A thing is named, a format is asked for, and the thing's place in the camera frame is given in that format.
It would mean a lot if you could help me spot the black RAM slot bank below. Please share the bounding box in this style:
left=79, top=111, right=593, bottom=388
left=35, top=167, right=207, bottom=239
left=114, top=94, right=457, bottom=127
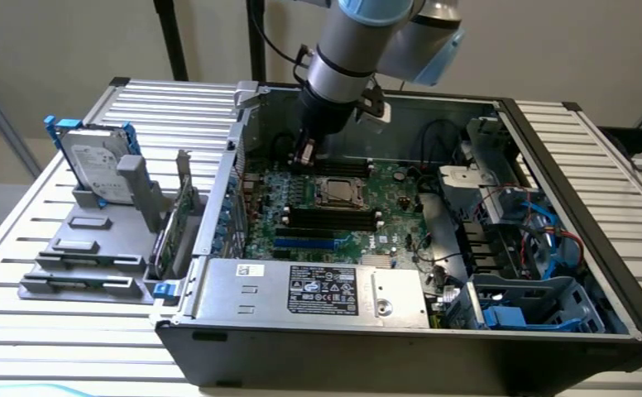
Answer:
left=314, top=155, right=377, bottom=179
left=286, top=205, right=385, bottom=233

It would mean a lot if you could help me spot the blue expansion slot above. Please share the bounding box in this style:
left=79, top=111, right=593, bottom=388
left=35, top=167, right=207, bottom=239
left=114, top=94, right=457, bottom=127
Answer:
left=273, top=237, right=338, bottom=250

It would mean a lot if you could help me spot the silver power supply unit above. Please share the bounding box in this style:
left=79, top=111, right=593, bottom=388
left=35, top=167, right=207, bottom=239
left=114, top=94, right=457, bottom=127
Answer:
left=193, top=257, right=432, bottom=330

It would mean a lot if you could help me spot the silver hard disk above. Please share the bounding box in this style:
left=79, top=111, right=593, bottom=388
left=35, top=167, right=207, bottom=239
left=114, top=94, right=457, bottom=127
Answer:
left=59, top=127, right=135, bottom=206

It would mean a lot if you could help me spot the green graphics card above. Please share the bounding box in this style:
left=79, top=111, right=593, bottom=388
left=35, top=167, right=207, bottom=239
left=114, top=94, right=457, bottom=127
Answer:
left=149, top=149, right=199, bottom=279

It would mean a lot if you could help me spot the black open PC case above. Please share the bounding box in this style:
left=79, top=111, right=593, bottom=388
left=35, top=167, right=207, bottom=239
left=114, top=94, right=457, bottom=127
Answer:
left=154, top=80, right=642, bottom=389

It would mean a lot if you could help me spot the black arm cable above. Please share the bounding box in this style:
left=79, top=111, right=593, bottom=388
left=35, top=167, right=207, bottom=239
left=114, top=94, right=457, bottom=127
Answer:
left=253, top=16, right=316, bottom=88

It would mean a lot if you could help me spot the grey metal frame post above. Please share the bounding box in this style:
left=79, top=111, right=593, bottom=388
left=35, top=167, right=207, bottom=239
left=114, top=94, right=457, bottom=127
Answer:
left=0, top=60, right=43, bottom=179

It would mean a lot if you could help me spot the grey metal disk bay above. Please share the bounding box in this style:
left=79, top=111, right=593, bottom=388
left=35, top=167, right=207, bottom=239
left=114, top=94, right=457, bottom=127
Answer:
left=436, top=117, right=551, bottom=225

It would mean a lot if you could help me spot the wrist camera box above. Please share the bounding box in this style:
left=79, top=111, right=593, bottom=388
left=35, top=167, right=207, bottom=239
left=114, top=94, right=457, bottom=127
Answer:
left=356, top=84, right=393, bottom=125

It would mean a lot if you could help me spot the black expansion slot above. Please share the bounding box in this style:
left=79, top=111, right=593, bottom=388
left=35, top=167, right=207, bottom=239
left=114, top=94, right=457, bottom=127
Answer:
left=274, top=226, right=338, bottom=239

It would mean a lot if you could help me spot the red wire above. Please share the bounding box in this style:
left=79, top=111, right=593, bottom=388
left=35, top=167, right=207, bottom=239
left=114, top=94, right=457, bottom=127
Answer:
left=556, top=230, right=585, bottom=270

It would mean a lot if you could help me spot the blue plastic drive bay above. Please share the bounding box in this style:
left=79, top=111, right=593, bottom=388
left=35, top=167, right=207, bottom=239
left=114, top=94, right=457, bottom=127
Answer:
left=467, top=273, right=608, bottom=333

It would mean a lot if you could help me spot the blue disk caddy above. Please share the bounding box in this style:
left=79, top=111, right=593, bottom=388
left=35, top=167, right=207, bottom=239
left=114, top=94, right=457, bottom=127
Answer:
left=43, top=115, right=153, bottom=210

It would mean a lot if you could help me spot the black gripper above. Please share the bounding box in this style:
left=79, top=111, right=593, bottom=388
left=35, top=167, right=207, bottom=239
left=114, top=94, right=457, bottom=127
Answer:
left=297, top=87, right=360, bottom=146

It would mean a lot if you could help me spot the black box on floor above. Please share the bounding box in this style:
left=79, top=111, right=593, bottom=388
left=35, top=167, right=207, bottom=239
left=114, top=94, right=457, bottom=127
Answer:
left=597, top=125, right=642, bottom=155

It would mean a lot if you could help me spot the black loop wire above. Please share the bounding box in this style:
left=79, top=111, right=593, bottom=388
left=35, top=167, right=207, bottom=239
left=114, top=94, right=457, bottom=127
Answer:
left=418, top=118, right=464, bottom=167

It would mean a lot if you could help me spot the blue data wire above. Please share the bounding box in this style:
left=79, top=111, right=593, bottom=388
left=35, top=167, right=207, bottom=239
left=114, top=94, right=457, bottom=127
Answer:
left=519, top=197, right=572, bottom=291

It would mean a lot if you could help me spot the silver case corner latch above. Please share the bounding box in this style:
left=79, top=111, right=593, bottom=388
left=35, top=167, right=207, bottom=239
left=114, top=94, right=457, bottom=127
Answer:
left=233, top=79, right=272, bottom=111

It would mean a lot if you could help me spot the black stand pole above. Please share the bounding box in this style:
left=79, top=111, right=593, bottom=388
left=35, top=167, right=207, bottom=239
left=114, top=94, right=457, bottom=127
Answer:
left=151, top=0, right=191, bottom=82
left=245, top=0, right=269, bottom=83

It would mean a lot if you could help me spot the green motherboard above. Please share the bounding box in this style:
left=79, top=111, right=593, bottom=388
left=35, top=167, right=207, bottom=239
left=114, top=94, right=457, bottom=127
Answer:
left=242, top=159, right=459, bottom=299

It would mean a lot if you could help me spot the CPU socket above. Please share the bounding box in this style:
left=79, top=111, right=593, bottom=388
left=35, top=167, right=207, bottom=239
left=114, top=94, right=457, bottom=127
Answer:
left=312, top=175, right=372, bottom=211

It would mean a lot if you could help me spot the grey parts rack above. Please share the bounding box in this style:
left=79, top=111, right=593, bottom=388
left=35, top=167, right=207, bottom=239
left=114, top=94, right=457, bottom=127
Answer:
left=16, top=154, right=213, bottom=306

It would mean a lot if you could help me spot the blue case latch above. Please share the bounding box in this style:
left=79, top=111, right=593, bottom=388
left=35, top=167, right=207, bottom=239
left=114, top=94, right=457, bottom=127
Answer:
left=154, top=280, right=182, bottom=299

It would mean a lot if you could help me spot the small silver heat sink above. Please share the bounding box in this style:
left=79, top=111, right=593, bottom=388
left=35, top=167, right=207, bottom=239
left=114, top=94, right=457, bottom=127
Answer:
left=361, top=253, right=396, bottom=270

